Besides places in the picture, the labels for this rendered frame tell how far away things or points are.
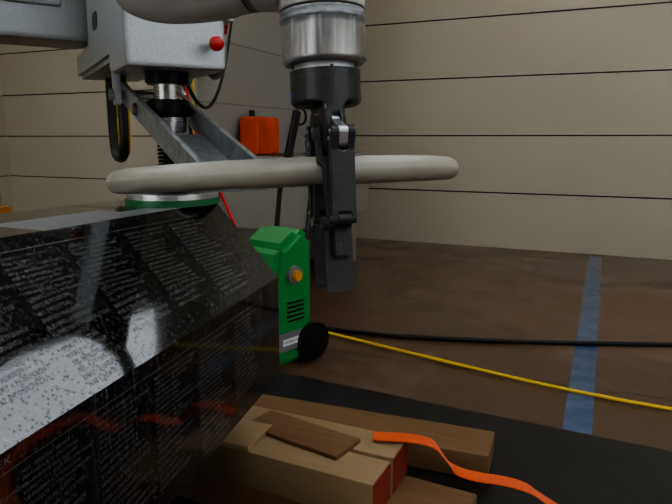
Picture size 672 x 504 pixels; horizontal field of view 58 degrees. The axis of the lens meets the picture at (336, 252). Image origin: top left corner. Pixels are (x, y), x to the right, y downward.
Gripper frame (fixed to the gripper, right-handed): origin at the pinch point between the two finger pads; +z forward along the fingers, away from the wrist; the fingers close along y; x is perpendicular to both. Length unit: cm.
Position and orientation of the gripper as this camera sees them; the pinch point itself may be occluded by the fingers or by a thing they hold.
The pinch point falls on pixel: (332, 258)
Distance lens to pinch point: 67.3
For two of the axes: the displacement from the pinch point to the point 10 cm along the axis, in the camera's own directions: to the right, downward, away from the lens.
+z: 0.4, 9.9, 1.3
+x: -9.7, 0.7, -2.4
